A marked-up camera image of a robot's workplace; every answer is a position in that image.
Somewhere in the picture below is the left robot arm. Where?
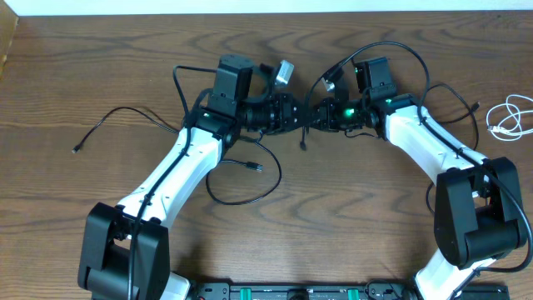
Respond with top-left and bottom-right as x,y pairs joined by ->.
77,88 -> 307,299

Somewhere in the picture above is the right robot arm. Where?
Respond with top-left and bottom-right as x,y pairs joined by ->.
310,94 -> 532,299

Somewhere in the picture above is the white usb cable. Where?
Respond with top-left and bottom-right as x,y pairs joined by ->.
486,94 -> 533,143

